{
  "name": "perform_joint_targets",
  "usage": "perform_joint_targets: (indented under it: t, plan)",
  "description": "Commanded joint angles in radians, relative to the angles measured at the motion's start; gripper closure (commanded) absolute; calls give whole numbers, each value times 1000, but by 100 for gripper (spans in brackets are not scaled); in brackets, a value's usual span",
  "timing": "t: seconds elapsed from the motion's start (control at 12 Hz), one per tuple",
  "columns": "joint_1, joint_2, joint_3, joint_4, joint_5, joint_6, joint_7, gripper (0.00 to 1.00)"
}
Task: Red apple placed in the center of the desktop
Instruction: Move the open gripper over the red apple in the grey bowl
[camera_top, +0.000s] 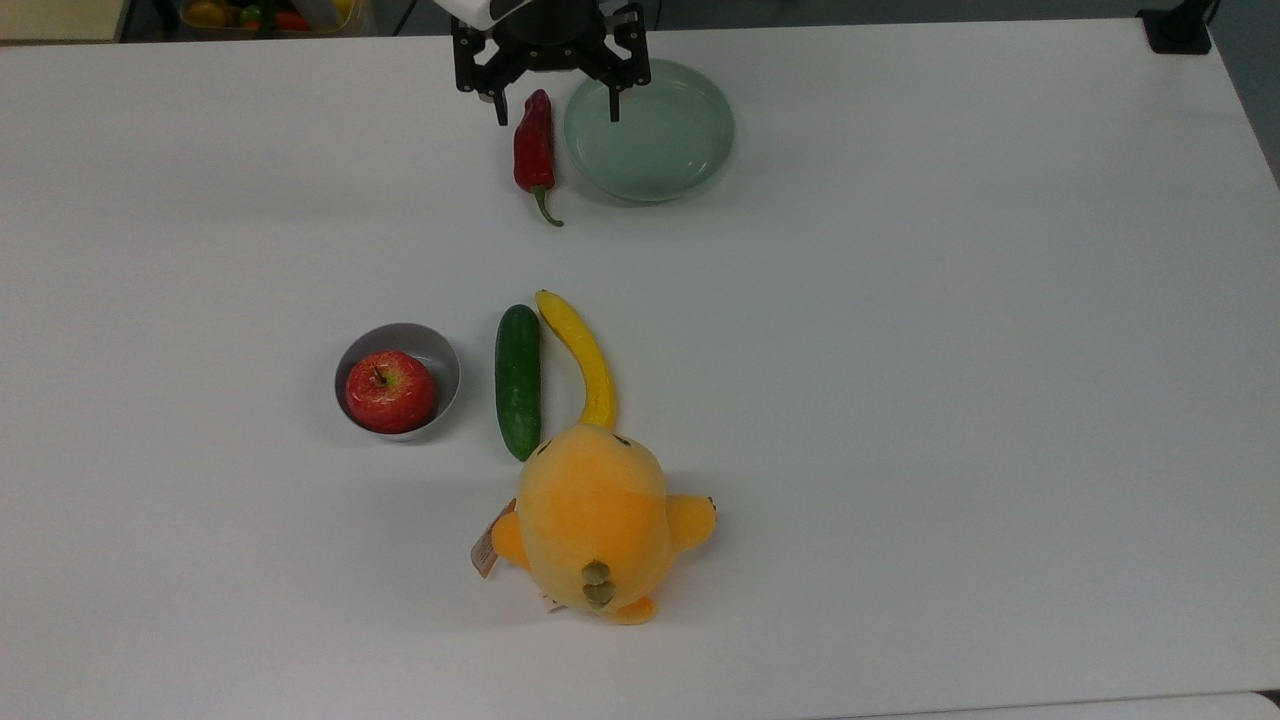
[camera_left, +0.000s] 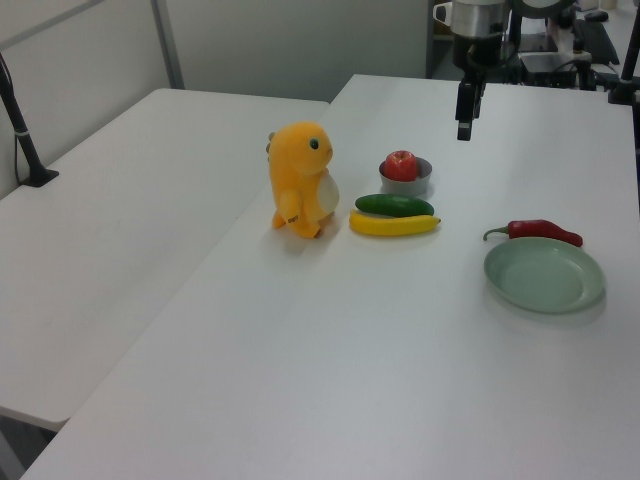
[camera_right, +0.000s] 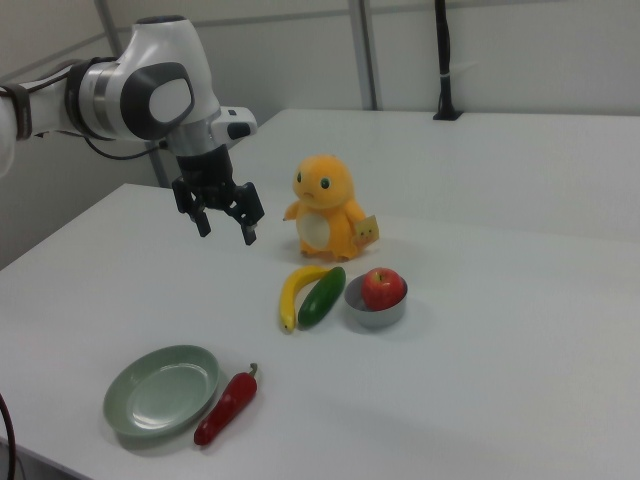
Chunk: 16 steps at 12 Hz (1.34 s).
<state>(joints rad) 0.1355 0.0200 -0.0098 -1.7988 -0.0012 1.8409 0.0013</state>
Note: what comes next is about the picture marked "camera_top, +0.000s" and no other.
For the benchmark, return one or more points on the red apple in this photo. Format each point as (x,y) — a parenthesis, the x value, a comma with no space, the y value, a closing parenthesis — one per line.
(390,395)

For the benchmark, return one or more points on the pale green plate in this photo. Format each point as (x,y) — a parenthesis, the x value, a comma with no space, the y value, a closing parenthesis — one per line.
(660,140)

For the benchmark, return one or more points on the green cucumber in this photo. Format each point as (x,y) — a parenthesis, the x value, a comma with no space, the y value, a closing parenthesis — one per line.
(518,380)

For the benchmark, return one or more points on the red chili pepper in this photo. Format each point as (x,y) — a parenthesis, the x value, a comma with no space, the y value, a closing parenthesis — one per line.
(533,150)

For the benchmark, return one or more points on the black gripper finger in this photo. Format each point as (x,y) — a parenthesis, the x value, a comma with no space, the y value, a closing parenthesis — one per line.
(501,105)
(614,100)

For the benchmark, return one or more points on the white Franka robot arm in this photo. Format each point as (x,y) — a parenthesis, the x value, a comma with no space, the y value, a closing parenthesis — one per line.
(480,10)

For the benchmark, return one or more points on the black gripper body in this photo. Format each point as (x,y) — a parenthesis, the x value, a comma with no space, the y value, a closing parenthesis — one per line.
(550,35)

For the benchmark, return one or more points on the basket of toy fruit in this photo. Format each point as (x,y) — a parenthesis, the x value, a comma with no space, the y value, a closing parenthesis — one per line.
(290,14)

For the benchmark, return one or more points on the small grey bowl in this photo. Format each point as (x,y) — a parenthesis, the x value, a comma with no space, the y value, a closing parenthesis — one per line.
(443,352)

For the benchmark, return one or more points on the yellow banana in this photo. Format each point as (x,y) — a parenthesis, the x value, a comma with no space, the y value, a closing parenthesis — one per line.
(590,360)

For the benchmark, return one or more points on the beige wooden board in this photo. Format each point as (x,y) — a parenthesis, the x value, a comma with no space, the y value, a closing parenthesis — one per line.
(60,15)

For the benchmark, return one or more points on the black table clamp mount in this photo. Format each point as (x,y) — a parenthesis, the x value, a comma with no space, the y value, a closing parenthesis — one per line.
(1175,35)

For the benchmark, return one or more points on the orange plush toy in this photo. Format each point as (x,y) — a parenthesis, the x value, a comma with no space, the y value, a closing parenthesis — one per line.
(595,510)

